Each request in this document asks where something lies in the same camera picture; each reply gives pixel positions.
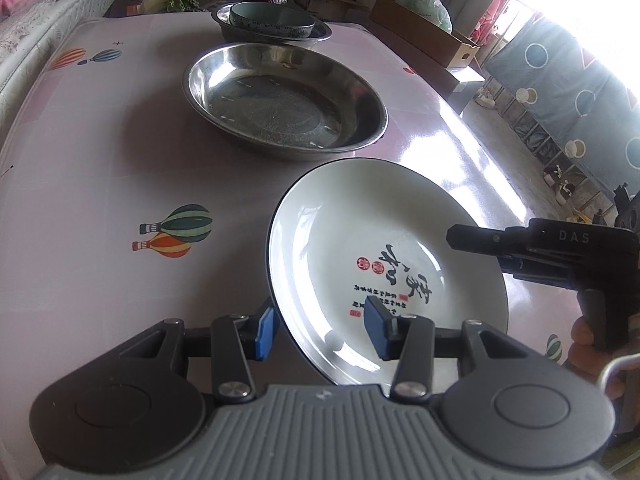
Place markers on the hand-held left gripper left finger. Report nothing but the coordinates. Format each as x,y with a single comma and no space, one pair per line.
265,332

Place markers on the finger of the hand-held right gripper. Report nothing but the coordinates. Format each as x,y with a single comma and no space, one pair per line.
480,239
545,272

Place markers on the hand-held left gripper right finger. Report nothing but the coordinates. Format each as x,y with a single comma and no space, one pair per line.
377,330

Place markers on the white printed ceramic plate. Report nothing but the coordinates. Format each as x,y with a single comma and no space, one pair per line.
350,230

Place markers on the large stainless steel plate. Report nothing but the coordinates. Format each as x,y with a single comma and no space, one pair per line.
280,100

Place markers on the stainless steel bowl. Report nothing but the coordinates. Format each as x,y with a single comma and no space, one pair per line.
260,35

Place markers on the teal ceramic bowl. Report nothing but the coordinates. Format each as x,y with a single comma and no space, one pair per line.
270,17

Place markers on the person's right hand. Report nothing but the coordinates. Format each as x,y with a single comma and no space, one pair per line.
590,355

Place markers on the small black white figurine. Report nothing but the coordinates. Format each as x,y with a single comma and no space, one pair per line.
565,190

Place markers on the blue cloth with circles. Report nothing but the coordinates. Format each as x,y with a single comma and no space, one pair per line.
575,100

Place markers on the shallow cardboard box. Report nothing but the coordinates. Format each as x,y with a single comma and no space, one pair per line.
425,35

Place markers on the pink hanging cloth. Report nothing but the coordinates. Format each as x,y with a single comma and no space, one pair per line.
490,15

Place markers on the green white plastic bag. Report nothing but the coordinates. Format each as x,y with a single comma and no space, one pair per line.
425,7

